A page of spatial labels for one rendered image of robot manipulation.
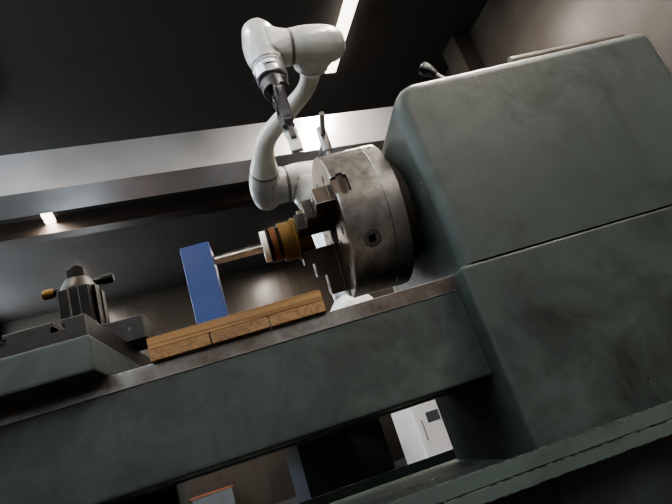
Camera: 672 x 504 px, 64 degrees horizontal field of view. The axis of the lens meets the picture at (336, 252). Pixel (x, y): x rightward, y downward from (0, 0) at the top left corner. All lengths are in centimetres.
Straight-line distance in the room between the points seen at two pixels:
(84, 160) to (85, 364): 481
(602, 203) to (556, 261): 16
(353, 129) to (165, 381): 530
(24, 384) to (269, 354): 37
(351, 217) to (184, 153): 467
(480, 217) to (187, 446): 62
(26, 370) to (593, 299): 92
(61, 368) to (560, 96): 102
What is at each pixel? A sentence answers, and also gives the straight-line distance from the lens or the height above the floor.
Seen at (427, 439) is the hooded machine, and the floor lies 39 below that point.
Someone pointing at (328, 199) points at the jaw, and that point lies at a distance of 106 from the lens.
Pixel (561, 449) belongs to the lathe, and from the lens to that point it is 86.
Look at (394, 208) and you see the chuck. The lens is 105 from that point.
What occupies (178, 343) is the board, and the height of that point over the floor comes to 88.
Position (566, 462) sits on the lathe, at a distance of 87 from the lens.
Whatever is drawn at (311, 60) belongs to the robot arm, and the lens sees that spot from 163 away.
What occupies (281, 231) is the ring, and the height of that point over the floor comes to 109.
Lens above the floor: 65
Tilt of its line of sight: 19 degrees up
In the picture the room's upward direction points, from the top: 19 degrees counter-clockwise
